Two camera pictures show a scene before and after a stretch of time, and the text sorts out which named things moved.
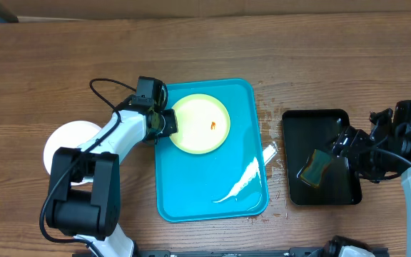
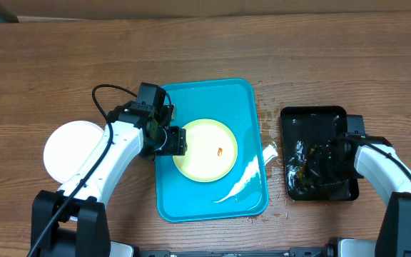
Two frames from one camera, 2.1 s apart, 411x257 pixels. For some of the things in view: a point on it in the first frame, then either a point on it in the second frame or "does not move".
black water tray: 318,129 does not move
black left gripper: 173,126 -> 178,145
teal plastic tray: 227,183 does not move
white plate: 72,135 does not move
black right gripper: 344,145 -> 318,168
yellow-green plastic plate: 203,123 -> 211,150
